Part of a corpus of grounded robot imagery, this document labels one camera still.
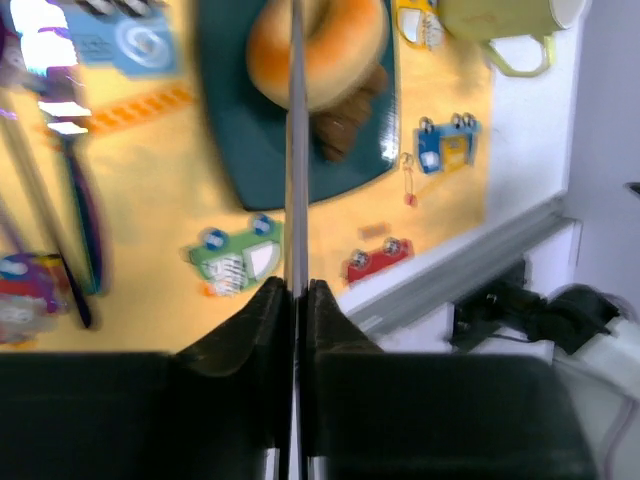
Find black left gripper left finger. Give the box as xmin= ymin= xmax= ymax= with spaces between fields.
xmin=1 ymin=277 xmax=290 ymax=479

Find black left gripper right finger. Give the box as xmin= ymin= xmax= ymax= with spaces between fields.
xmin=305 ymin=280 xmax=599 ymax=479

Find metal tongs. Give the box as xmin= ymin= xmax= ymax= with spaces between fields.
xmin=278 ymin=1 xmax=327 ymax=479

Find brown croissant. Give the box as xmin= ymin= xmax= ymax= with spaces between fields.
xmin=311 ymin=64 xmax=389 ymax=163

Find glazed bagel donut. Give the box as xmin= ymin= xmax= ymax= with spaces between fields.
xmin=246 ymin=0 xmax=389 ymax=112

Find pale green mug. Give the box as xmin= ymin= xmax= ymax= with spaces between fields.
xmin=438 ymin=0 xmax=590 ymax=78

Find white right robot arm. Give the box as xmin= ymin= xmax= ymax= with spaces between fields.
xmin=526 ymin=284 xmax=639 ymax=399

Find yellow cartoon car placemat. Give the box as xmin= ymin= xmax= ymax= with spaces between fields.
xmin=1 ymin=1 xmax=493 ymax=351

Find dark teal square plate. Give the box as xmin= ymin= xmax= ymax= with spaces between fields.
xmin=194 ymin=1 xmax=399 ymax=211

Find purple iridescent knife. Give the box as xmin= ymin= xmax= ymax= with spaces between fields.
xmin=37 ymin=100 xmax=108 ymax=294

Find purple iridescent spoon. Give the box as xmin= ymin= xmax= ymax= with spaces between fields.
xmin=1 ymin=31 xmax=94 ymax=329

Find aluminium table frame rail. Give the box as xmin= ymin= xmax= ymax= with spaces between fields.
xmin=339 ymin=196 xmax=566 ymax=336

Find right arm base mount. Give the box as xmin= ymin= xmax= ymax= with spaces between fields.
xmin=449 ymin=259 xmax=547 ymax=352

